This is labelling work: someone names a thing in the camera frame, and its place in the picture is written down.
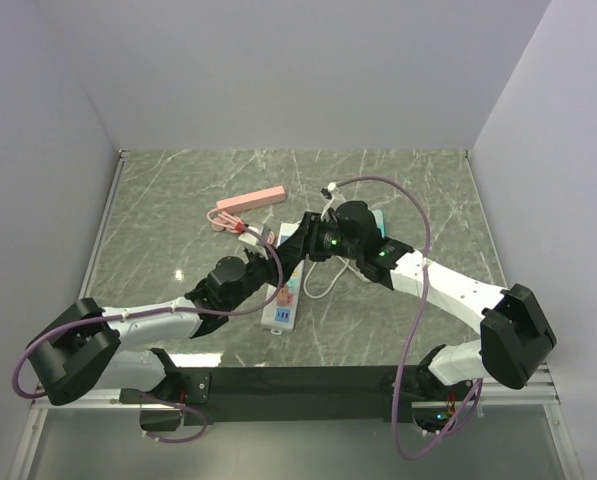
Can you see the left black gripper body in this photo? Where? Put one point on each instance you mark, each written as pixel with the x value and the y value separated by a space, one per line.
pixel 258 270

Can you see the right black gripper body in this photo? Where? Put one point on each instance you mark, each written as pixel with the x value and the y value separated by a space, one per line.
pixel 327 240

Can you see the pink charger plug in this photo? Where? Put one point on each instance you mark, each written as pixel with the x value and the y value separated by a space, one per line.
pixel 284 298

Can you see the white multicolour power strip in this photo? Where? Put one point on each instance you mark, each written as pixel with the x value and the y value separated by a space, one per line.
pixel 280 315

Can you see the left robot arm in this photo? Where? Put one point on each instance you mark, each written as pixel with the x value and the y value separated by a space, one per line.
pixel 71 355

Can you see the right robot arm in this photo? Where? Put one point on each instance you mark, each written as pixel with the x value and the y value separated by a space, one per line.
pixel 515 336

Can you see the teal triangular socket adapter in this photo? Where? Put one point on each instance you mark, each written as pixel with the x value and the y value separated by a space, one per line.
pixel 380 221

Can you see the pink power strip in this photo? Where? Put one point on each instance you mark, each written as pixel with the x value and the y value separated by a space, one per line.
pixel 252 200

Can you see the black base bar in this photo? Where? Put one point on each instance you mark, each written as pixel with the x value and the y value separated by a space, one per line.
pixel 258 394

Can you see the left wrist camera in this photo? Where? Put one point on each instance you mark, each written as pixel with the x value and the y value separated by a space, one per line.
pixel 256 235

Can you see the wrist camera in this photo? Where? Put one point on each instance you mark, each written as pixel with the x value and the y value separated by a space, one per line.
pixel 332 195
pixel 256 235

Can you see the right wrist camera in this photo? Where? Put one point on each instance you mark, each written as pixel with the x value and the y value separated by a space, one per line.
pixel 332 195

